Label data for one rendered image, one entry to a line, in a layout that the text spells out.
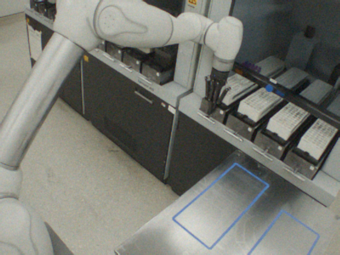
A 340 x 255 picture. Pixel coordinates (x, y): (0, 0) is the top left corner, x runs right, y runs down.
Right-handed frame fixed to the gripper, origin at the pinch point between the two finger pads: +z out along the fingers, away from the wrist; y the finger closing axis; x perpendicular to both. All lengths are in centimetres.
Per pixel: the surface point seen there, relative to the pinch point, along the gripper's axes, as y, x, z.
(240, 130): -16.4, -1.5, 3.8
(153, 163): 30, -2, 61
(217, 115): -3.0, -1.5, 3.3
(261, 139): -26.6, -1.5, 2.1
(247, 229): -47, 44, -2
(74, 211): 44, 49, 80
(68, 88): 125, -2, 55
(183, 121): 14.4, -1.6, 17.8
